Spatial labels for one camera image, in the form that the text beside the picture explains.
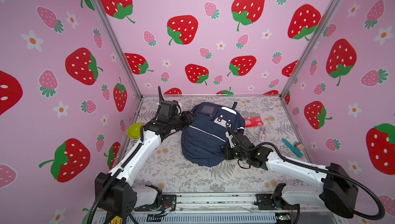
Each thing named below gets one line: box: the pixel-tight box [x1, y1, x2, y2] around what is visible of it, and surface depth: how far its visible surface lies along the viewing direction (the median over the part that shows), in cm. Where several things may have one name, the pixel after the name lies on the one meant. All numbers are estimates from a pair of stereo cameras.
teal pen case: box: [281, 138, 304, 159], surface depth 95 cm
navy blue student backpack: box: [181, 101, 246, 167], surface depth 86 cm
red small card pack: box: [243, 116, 264, 128], surface depth 109 cm
